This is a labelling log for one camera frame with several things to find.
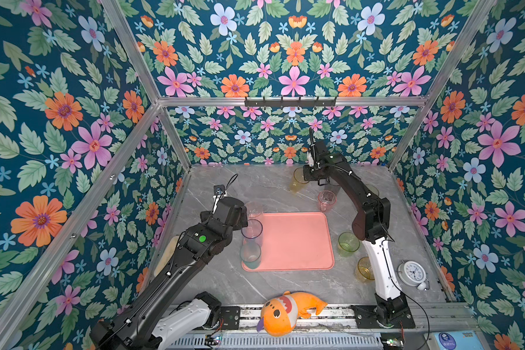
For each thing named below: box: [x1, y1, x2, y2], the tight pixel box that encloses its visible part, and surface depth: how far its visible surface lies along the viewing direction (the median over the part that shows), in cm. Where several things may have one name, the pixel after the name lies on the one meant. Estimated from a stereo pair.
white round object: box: [396, 260, 430, 291], surface depth 82 cm
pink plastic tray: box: [241, 211, 335, 272], surface depth 93 cm
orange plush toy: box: [256, 290, 329, 337], surface depth 70 cm
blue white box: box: [422, 330, 487, 350], surface depth 67 cm
